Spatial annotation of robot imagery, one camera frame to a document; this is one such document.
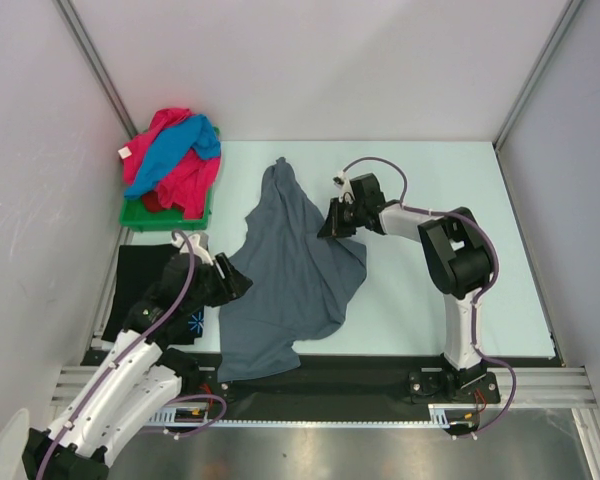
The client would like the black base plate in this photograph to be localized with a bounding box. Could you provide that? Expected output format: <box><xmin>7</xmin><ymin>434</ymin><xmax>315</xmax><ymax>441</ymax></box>
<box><xmin>81</xmin><ymin>349</ymin><xmax>564</xmax><ymax>422</ymax></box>

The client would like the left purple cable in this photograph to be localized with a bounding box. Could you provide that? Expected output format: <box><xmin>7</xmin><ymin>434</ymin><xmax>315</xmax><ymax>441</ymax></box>
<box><xmin>32</xmin><ymin>228</ymin><xmax>229</xmax><ymax>480</ymax></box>

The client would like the left aluminium corner post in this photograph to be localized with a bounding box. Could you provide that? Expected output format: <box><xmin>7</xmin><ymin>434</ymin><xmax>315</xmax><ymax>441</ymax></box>
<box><xmin>52</xmin><ymin>0</ymin><xmax>138</xmax><ymax>138</ymax></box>

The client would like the green plastic bin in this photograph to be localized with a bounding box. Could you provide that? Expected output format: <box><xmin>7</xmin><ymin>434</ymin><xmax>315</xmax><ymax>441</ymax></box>
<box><xmin>118</xmin><ymin>126</ymin><xmax>222</xmax><ymax>233</ymax></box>

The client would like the folded black t shirt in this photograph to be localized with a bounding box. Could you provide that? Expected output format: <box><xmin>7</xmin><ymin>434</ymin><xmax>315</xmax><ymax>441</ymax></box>
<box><xmin>102</xmin><ymin>244</ymin><xmax>204</xmax><ymax>345</ymax></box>

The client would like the white slotted cable duct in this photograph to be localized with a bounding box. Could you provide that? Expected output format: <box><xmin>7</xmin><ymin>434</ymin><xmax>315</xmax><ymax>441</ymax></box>
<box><xmin>143</xmin><ymin>404</ymin><xmax>478</xmax><ymax>430</ymax></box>

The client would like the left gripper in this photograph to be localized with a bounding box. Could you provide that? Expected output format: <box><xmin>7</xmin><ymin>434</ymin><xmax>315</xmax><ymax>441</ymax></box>
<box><xmin>182</xmin><ymin>252</ymin><xmax>252</xmax><ymax>313</ymax></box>

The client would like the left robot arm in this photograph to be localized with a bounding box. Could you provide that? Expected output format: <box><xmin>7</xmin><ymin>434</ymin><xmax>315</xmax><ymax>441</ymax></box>
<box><xmin>22</xmin><ymin>252</ymin><xmax>253</xmax><ymax>479</ymax></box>

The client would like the right aluminium corner post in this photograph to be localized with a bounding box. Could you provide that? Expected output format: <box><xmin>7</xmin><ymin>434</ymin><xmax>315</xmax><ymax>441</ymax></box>
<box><xmin>492</xmin><ymin>0</ymin><xmax>585</xmax><ymax>154</ymax></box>

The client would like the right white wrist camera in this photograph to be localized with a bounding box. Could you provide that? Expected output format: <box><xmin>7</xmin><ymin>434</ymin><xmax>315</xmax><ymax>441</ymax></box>
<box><xmin>333</xmin><ymin>170</ymin><xmax>355</xmax><ymax>204</ymax></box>

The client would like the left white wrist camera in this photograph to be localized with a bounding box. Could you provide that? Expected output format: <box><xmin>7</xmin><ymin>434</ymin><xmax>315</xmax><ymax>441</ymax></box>
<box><xmin>171</xmin><ymin>232</ymin><xmax>213</xmax><ymax>265</ymax></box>

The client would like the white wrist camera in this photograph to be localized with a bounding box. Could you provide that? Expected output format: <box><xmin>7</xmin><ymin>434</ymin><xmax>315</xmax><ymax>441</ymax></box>
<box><xmin>171</xmin><ymin>232</ymin><xmax>213</xmax><ymax>265</ymax></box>
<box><xmin>333</xmin><ymin>170</ymin><xmax>355</xmax><ymax>204</ymax></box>

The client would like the purple cable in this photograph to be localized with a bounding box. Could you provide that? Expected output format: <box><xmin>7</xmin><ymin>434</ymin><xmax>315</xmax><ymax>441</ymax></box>
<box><xmin>342</xmin><ymin>157</ymin><xmax>519</xmax><ymax>442</ymax></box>
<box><xmin>32</xmin><ymin>228</ymin><xmax>229</xmax><ymax>480</ymax></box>

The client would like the blue t shirt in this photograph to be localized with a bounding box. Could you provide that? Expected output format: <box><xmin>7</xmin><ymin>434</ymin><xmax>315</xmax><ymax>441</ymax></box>
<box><xmin>124</xmin><ymin>114</ymin><xmax>221</xmax><ymax>200</ymax></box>

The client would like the grey t shirt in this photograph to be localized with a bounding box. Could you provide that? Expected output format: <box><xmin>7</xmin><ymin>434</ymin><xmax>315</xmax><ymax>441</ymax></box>
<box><xmin>217</xmin><ymin>158</ymin><xmax>367</xmax><ymax>383</ymax></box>

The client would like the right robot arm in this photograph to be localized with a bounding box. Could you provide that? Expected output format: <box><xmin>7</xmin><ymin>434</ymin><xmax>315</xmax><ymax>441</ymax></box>
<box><xmin>318</xmin><ymin>171</ymin><xmax>499</xmax><ymax>401</ymax></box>

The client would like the aluminium corner post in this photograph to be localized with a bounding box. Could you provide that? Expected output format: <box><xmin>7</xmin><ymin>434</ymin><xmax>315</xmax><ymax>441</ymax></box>
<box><xmin>52</xmin><ymin>0</ymin><xmax>138</xmax><ymax>138</ymax></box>
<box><xmin>492</xmin><ymin>0</ymin><xmax>585</xmax><ymax>154</ymax></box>

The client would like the aluminium frame rail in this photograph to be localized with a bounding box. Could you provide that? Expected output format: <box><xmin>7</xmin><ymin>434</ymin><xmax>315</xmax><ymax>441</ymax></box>
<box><xmin>50</xmin><ymin>366</ymin><xmax>597</xmax><ymax>408</ymax></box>

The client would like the pink t shirt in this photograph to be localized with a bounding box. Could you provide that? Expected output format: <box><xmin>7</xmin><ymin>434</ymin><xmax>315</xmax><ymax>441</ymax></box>
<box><xmin>117</xmin><ymin>107</ymin><xmax>221</xmax><ymax>220</ymax></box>

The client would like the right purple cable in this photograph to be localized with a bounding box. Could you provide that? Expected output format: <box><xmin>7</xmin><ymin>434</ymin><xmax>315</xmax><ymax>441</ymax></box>
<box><xmin>342</xmin><ymin>157</ymin><xmax>519</xmax><ymax>442</ymax></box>

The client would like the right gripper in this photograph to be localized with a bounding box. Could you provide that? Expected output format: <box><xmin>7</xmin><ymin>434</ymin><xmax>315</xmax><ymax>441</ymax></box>
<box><xmin>319</xmin><ymin>197</ymin><xmax>366</xmax><ymax>238</ymax></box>

